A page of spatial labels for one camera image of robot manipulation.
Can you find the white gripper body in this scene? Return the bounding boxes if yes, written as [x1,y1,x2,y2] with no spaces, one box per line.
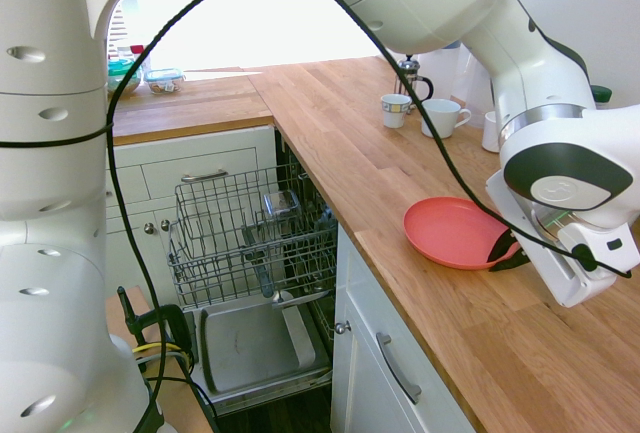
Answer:
[484,169,620,310]

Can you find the metal drawer handle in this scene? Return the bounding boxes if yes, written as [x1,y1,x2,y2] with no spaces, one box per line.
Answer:
[180,169,229,183]
[375,331,423,406]

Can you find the window blinds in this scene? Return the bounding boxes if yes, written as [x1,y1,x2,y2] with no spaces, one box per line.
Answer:
[107,2,126,49]

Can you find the white pitcher round blue lid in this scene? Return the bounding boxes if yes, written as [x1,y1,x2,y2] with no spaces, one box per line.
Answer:
[424,40,474,104]

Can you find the yellow cable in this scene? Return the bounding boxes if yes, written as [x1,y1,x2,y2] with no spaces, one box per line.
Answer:
[132,341,194,369]

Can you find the grey cable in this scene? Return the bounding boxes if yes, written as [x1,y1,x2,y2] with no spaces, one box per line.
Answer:
[133,350,191,372]

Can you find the clear pitcher dark blue lid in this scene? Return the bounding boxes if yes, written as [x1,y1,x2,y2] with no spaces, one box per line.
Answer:
[452,45,496,114]

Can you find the white ribbed cup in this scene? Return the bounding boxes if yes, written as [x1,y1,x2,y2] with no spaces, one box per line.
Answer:
[482,110,504,153]

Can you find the glass container blue lid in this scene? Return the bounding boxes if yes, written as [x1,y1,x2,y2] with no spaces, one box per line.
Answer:
[143,68,186,96]

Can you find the white jar red lid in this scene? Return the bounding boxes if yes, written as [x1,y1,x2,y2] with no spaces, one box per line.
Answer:
[115,44,146,62]

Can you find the glass French press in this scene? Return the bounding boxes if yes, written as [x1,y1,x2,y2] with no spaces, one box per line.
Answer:
[393,54,435,115]

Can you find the glass bowl green lid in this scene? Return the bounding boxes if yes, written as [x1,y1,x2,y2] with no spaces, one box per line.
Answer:
[107,57,144,94]

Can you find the built-in dishwasher body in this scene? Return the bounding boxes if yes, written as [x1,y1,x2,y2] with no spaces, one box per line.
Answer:
[273,125,341,354]

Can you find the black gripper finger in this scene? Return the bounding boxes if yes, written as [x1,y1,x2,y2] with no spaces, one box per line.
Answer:
[487,250,533,273]
[486,228,518,263]

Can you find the black C-clamp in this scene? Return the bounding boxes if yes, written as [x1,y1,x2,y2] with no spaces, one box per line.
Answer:
[117,286,194,379]

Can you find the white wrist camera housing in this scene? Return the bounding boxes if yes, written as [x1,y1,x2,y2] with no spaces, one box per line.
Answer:
[556,220,637,284]

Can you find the white kitchen cabinet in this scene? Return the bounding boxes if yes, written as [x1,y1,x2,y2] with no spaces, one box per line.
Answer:
[329,222,476,433]
[104,125,279,304]

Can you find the red plastic plate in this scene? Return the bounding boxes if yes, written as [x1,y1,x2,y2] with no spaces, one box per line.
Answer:
[403,196,524,272]

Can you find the small patterned white cup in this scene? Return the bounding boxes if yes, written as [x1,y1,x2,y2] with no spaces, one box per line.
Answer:
[380,93,413,129]

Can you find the grey wire dishwasher rack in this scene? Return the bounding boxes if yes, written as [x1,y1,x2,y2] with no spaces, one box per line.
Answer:
[167,162,339,310]

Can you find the clear glass food container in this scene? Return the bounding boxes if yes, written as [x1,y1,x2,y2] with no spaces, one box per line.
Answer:
[262,190,301,222]

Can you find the white ceramic mug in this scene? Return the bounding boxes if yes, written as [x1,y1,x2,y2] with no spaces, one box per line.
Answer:
[421,98,473,140]

